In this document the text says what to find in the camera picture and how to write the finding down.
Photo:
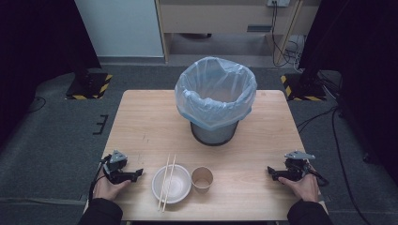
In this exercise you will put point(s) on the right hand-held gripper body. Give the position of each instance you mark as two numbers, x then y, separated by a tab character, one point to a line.
296	167

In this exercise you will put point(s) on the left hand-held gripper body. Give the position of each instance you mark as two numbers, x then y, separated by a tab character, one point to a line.
117	160

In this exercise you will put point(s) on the wooden chopstick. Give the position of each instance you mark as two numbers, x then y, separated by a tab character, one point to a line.
163	184
169	184

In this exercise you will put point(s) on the white disposable bowl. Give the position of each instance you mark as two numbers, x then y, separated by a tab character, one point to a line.
178	187

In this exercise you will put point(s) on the brown paper cup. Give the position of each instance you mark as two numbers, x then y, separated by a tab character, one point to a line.
202	179

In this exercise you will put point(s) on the grey metal trash can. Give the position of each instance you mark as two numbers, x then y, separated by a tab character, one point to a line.
214	136

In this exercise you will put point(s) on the translucent blue trash bag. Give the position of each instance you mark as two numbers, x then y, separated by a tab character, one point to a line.
216	108

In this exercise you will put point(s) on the person's right hand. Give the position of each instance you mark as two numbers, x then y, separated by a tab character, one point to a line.
302	187

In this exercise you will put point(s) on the person's left hand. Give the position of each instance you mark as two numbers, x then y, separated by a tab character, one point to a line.
108	189

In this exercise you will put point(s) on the black striped stand base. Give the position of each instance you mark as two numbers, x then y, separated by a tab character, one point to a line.
90	86
302	89

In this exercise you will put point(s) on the black curtain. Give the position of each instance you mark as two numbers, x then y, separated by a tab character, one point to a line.
366	62
37	47

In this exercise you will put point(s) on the white power strip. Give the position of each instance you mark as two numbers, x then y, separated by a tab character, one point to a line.
279	2

